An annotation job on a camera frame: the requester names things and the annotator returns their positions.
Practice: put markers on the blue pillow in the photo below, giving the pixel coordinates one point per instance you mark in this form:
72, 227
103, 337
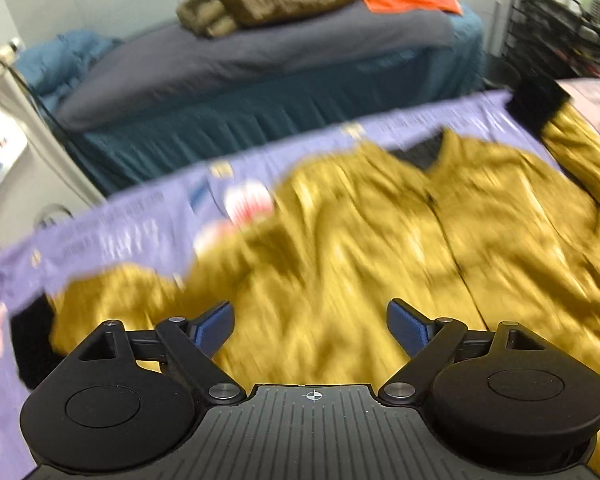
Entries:
60, 57

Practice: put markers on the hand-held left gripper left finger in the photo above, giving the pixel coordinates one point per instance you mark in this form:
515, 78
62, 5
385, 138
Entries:
214, 327

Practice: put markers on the mustard yellow jacket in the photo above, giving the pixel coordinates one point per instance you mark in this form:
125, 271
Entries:
360, 240

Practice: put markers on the grey blanket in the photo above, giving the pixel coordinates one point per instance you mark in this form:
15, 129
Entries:
230, 60

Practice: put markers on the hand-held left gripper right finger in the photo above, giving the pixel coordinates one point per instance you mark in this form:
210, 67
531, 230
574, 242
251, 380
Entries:
407, 327

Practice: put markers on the white appliance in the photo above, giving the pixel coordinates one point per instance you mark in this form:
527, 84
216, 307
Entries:
10, 160

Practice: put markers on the bed with teal skirt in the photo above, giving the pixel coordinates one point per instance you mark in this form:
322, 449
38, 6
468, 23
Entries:
280, 110

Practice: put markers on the purple floral blanket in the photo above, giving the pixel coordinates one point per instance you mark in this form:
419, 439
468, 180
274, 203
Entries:
130, 220

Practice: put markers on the pale pink cloth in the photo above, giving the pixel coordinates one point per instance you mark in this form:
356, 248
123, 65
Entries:
595, 102

